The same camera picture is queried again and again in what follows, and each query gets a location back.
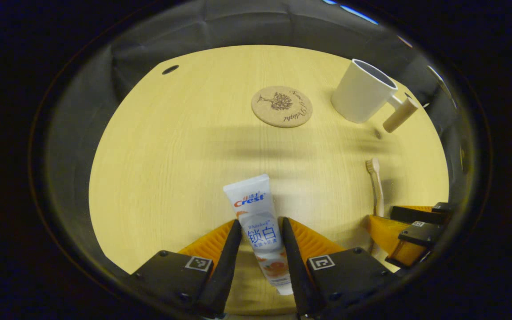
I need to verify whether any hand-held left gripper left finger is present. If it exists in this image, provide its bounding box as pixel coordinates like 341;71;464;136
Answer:
125;219;243;320

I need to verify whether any beige toothbrush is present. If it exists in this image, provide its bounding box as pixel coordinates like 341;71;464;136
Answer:
365;158;385;218

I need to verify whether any white cup with wooden handle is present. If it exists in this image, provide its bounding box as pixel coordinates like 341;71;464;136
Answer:
331;58;419;134

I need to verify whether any round cork coaster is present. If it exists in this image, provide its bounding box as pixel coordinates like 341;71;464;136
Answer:
251;85;313;128

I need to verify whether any white toothpaste tube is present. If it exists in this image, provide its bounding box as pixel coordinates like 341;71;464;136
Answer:
223;173;294;296

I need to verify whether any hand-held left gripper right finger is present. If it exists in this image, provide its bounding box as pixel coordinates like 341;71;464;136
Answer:
280;217;401;320

